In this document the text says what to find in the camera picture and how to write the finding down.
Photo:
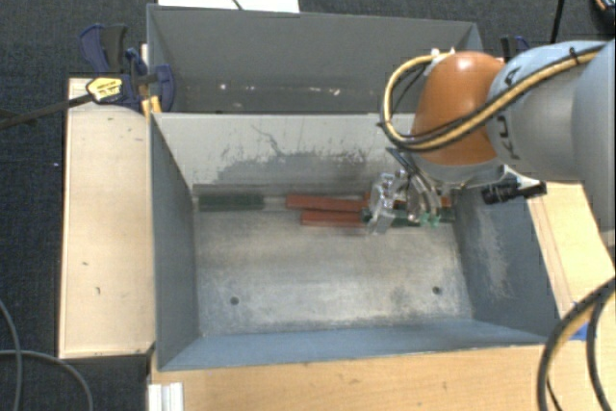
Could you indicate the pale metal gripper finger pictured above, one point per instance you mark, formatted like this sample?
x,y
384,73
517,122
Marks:
x,y
381,220
383,188

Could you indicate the dark green flat block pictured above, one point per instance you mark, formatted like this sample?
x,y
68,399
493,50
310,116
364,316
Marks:
x,y
447,217
231,202

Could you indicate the red-brown flat block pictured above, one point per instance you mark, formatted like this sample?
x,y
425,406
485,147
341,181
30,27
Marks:
x,y
329,218
322,202

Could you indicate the grey metal bin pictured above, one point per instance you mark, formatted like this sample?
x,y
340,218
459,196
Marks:
x,y
327,264

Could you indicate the pale wood flat board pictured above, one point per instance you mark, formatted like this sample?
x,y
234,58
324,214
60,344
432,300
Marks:
x,y
108,226

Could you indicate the black cylinder on white bracket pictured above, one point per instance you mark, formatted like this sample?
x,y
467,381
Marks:
x,y
505,192

